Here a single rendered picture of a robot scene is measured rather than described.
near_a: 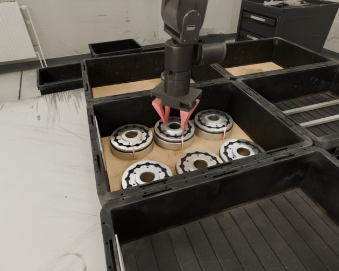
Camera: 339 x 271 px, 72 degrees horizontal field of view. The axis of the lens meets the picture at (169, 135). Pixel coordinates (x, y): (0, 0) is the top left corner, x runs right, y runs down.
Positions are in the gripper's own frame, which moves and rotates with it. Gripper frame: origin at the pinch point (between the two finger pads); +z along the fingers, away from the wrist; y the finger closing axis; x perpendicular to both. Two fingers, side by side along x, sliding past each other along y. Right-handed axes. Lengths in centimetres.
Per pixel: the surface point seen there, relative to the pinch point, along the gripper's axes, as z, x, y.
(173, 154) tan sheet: 4.5, 5.9, -2.7
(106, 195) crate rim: -5.0, 28.2, -2.2
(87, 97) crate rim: -5.0, 6.9, 20.6
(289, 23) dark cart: 4, -163, -15
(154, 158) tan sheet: 4.6, 9.0, 0.6
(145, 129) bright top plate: 1.6, 3.9, 6.2
